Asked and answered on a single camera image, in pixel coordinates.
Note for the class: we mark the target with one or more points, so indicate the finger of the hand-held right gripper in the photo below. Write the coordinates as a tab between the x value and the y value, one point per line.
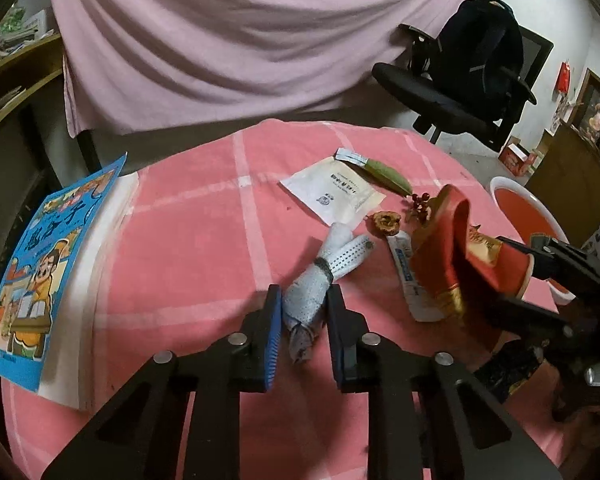
530	320
565	262

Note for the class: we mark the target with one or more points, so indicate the wooden shelf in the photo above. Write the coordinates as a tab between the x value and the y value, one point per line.
10	90

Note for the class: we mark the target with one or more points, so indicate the framed picture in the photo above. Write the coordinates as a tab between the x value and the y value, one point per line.
597	110

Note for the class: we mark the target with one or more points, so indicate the white square paper sachet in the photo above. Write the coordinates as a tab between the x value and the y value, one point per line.
330	187

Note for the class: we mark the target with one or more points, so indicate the pink hanging sheet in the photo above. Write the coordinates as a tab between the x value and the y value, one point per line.
230	35

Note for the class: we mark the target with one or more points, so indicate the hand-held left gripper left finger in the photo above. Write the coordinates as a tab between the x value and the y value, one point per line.
274	340

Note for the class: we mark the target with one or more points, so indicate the pile of papers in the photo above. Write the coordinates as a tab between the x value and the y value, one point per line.
20	32

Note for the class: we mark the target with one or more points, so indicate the white basin with red inside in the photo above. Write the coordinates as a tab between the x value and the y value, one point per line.
520	205

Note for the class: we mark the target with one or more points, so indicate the red berry twig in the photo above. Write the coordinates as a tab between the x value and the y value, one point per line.
419	202

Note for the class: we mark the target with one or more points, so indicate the small white blue wrapper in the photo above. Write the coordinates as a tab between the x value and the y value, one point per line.
350	156

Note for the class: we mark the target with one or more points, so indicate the blue cartoon children's book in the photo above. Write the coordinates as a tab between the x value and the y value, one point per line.
40	270

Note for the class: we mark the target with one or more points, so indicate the black backpack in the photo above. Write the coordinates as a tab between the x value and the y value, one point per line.
480	45

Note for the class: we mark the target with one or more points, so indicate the red hanging ornament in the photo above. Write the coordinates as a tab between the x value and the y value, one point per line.
564	77

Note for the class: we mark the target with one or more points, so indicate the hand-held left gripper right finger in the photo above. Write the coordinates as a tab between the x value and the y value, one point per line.
336	345

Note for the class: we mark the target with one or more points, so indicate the red cardboard box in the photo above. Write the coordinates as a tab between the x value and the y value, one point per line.
517	157

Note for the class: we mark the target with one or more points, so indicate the black office chair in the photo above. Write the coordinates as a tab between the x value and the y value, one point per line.
430	90

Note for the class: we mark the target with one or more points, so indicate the wooden cabinet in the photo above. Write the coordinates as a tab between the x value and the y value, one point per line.
565	175

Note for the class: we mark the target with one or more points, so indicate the white blue stick sachet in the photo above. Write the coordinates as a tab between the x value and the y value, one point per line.
410	280

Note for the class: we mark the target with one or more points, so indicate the dried fruit slice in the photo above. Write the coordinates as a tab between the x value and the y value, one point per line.
386	222

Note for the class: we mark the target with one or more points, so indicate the black metal stand leg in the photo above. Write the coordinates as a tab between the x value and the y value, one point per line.
89	150

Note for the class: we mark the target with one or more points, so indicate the white dotted sock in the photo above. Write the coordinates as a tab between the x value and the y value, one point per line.
305	295

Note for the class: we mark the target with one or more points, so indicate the green wrapped stick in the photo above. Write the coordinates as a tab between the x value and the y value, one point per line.
387	175

